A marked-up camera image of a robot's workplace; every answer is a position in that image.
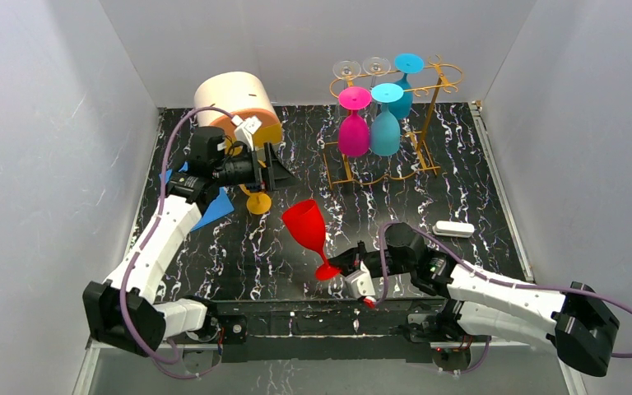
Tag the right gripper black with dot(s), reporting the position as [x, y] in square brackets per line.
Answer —
[360, 260]

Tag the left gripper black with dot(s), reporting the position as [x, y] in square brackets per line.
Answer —
[264, 172]

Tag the yellow wine glass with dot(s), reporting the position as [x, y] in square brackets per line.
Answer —
[257, 203]

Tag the red wine glass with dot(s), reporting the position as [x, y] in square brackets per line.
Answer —
[305, 224]

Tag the white cylindrical drawer box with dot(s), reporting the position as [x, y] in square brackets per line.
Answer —
[243, 94]

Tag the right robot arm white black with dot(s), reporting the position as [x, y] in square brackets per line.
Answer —
[571, 322]

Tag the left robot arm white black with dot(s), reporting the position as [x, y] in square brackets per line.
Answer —
[121, 311]

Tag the magenta wine glass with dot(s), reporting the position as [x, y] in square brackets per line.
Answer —
[353, 133]

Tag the light blue wine glass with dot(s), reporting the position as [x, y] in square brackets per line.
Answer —
[385, 131]

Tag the clear wine glass left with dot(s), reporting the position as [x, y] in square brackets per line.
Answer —
[346, 71]

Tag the clear wine glass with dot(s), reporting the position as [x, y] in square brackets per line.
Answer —
[376, 67]
[346, 71]

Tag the clear wine glass right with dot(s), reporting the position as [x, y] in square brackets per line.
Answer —
[376, 67]

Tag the teal wine glass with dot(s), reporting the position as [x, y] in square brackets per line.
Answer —
[406, 64]

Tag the blue flat sheet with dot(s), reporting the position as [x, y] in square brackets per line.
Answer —
[220, 207]

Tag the white oblong case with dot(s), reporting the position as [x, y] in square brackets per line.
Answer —
[453, 229]

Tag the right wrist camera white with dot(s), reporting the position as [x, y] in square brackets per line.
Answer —
[361, 286]

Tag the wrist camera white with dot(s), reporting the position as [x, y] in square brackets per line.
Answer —
[361, 286]
[245, 129]

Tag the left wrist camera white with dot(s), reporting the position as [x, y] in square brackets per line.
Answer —
[245, 129]

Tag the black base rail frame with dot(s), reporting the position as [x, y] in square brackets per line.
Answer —
[248, 330]

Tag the gold wire glass rack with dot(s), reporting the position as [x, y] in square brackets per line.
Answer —
[437, 76]

